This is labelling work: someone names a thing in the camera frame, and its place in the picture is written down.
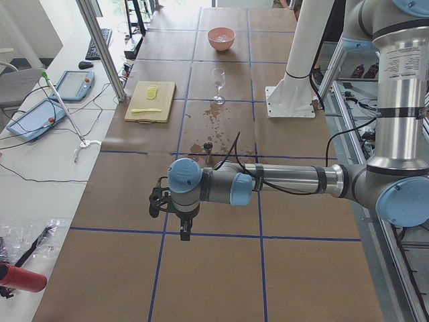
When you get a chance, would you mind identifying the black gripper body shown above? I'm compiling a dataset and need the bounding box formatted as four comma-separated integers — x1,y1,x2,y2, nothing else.
174,202,200,231

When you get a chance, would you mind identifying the steel jigger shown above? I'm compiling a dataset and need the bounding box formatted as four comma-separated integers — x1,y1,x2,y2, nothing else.
203,141,213,164

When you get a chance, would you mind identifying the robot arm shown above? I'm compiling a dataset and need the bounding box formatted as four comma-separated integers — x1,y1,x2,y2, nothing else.
149,1,428,241

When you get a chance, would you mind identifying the clear wine glass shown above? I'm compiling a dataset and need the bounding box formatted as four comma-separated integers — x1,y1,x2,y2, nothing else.
212,68,225,105

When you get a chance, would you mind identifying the clear ice cubes pile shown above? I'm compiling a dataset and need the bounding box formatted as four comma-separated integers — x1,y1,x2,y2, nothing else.
214,34,230,42

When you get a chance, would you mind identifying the yellow plastic knife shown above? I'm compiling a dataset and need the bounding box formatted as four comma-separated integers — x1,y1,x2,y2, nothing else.
131,108,163,113

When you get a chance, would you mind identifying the bamboo cutting board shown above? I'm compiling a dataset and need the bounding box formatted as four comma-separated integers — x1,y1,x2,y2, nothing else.
124,81,176,123

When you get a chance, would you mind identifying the lemon slice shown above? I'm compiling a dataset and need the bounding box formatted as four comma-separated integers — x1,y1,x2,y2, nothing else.
146,84,159,100

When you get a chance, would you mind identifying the pink rod tool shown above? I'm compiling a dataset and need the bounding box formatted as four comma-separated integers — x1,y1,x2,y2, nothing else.
42,71,101,164

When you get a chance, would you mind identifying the blue teach pendant far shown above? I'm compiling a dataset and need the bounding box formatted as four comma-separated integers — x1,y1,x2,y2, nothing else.
54,70,95,102

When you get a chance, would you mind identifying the blue teach pendant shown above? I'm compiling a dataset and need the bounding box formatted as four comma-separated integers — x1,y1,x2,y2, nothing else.
54,70,95,102
6,99,66,142

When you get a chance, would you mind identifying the red bottle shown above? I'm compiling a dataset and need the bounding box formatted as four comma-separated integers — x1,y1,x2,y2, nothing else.
1,263,48,292

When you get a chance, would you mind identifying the blue teach pendant near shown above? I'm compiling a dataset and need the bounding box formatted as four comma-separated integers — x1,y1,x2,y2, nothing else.
6,99,66,142

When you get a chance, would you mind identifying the pink bowl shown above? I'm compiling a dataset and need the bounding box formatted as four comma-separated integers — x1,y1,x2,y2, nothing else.
207,27,235,52

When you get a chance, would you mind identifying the black computer mouse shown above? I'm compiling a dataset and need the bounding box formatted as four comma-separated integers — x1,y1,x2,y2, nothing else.
78,60,94,70

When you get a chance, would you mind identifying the black keyboard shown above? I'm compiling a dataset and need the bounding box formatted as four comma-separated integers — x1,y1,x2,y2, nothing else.
84,28,113,61

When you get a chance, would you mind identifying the white camera pole stand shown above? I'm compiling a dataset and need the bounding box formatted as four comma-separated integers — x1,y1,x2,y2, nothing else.
264,0,336,119

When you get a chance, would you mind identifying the aluminium frame post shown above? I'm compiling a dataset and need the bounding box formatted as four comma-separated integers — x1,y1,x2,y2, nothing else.
76,0,126,102

